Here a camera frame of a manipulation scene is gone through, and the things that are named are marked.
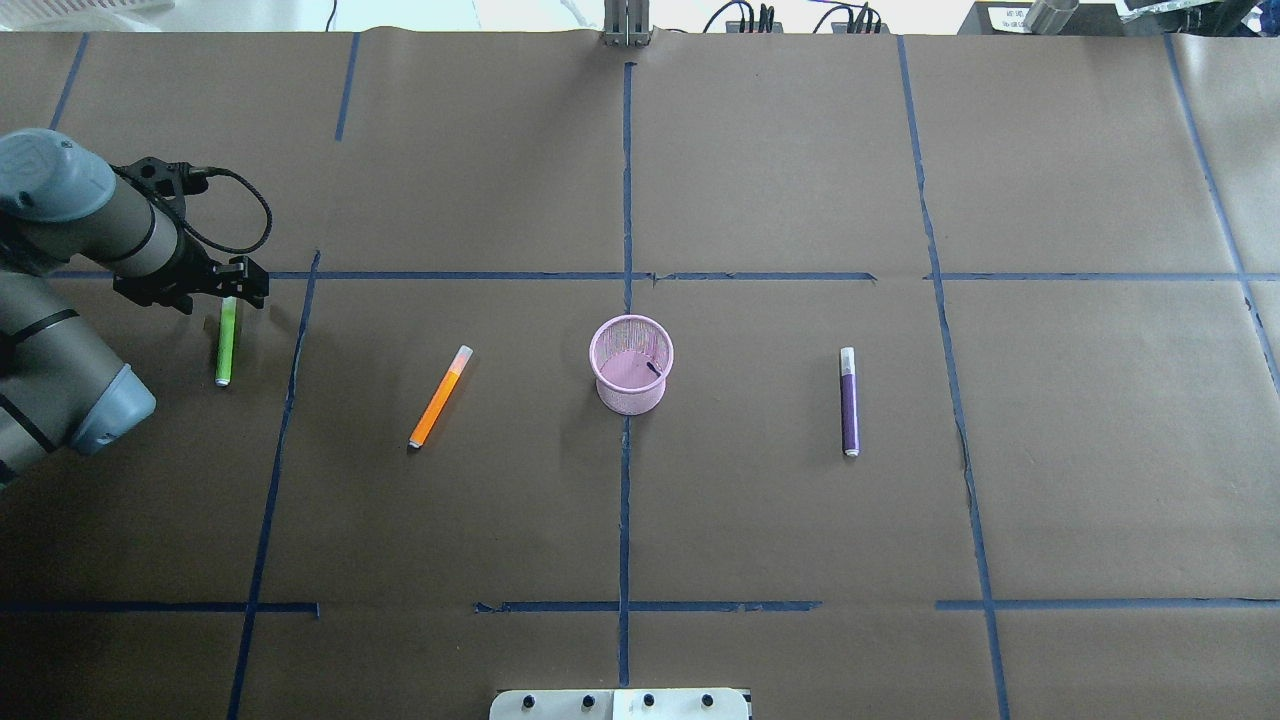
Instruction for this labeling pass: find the aluminium frame post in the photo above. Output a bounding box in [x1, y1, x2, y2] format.
[602, 0, 652, 47]

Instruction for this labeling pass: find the white mounting pole with base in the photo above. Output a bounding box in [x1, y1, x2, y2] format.
[488, 687, 754, 719]

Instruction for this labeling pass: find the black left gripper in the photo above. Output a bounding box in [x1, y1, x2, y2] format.
[113, 256, 270, 315]

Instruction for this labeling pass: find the pink mesh pen holder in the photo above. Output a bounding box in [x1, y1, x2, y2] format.
[588, 314, 675, 416]

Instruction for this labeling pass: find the purple highlighter pen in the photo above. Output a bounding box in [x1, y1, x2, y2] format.
[840, 346, 861, 457]

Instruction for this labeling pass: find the black left camera cable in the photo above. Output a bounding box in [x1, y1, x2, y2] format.
[110, 165, 274, 256]

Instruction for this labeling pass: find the orange highlighter pen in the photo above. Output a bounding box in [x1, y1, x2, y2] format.
[407, 345, 474, 451]

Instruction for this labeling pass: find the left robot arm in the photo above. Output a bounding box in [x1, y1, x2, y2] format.
[1, 128, 270, 486]

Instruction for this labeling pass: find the green highlighter pen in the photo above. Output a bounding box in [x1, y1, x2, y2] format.
[214, 297, 238, 388]

